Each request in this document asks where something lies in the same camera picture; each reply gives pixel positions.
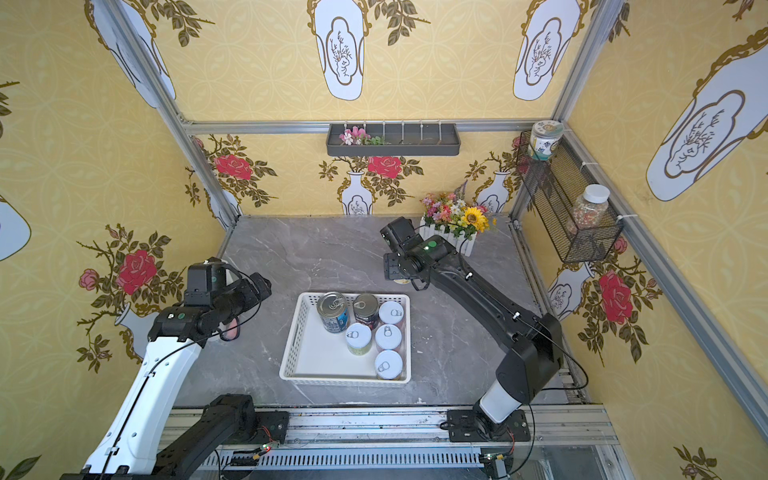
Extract pink small can front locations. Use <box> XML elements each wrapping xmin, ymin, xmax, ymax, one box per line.
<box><xmin>378</xmin><ymin>301</ymin><xmax>405</xmax><ymax>327</ymax></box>

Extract pink small can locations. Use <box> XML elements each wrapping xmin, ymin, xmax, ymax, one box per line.
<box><xmin>374</xmin><ymin>324</ymin><xmax>403</xmax><ymax>351</ymax></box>
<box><xmin>378</xmin><ymin>301</ymin><xmax>405</xmax><ymax>327</ymax></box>

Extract red labelled tin can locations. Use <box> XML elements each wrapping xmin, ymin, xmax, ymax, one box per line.
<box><xmin>353</xmin><ymin>293</ymin><xmax>380</xmax><ymax>330</ymax></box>

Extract pink small can back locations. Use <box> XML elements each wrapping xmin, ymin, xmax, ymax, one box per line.
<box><xmin>374</xmin><ymin>324</ymin><xmax>403</xmax><ymax>351</ymax></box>

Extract blue labelled tin can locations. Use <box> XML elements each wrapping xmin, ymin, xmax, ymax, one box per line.
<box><xmin>317</xmin><ymin>292</ymin><xmax>349</xmax><ymax>333</ymax></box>

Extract white small can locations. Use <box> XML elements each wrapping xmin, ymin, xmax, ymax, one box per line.
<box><xmin>345</xmin><ymin>323</ymin><xmax>373</xmax><ymax>356</ymax></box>

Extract white plastic basket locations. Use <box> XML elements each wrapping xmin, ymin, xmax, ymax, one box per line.
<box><xmin>279</xmin><ymin>292</ymin><xmax>412</xmax><ymax>387</ymax></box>

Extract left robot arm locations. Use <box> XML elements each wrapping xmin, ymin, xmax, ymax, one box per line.
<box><xmin>74</xmin><ymin>258</ymin><xmax>272</xmax><ymax>479</ymax></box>

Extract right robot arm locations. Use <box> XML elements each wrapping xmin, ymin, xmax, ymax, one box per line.
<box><xmin>380</xmin><ymin>217</ymin><xmax>567</xmax><ymax>439</ymax></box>

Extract purple small object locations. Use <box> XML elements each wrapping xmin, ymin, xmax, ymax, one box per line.
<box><xmin>221</xmin><ymin>318</ymin><xmax>240</xmax><ymax>342</ymax></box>

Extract flower box white fence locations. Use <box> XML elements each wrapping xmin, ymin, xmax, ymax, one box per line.
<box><xmin>419</xmin><ymin>192</ymin><xmax>491</xmax><ymax>256</ymax></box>

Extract pink artificial flowers on shelf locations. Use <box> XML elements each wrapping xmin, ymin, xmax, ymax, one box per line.
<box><xmin>339</xmin><ymin>126</ymin><xmax>384</xmax><ymax>146</ymax></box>

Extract patterned jar on rack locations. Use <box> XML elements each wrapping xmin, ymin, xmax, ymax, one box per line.
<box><xmin>528</xmin><ymin>120</ymin><xmax>564</xmax><ymax>161</ymax></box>

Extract clear jar white lid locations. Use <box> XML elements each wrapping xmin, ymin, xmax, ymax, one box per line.
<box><xmin>568</xmin><ymin>184</ymin><xmax>610</xmax><ymax>234</ymax></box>

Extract grey wall shelf tray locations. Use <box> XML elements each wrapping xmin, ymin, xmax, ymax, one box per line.
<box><xmin>326</xmin><ymin>120</ymin><xmax>462</xmax><ymax>157</ymax></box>

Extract black wire wall basket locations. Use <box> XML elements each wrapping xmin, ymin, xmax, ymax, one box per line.
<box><xmin>523</xmin><ymin>139</ymin><xmax>624</xmax><ymax>263</ymax></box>

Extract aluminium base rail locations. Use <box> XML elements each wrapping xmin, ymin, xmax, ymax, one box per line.
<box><xmin>98</xmin><ymin>405</ymin><xmax>637</xmax><ymax>480</ymax></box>

